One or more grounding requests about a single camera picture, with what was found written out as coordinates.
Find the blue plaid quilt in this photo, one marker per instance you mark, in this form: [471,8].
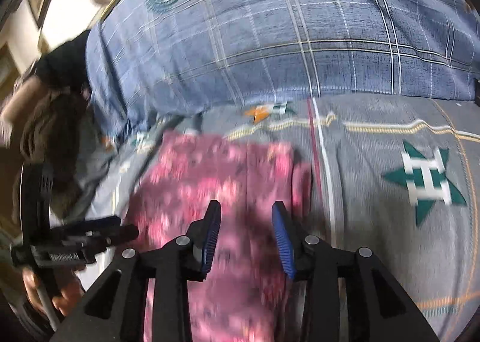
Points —
[281,34]

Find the person's left hand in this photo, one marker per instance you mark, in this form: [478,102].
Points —
[63,297]

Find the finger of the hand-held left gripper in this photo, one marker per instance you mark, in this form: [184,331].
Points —
[116,237]
[93,225]

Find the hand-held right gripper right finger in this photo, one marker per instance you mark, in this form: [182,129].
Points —
[283,244]

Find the brown cloth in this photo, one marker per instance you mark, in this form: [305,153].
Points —
[52,139]

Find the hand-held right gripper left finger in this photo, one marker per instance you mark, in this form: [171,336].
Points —
[208,244]

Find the grey printed bed sheet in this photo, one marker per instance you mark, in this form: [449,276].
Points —
[393,184]

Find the pink patterned small garment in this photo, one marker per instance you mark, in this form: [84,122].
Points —
[210,173]

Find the dark cloth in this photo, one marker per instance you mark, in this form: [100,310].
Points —
[63,60]

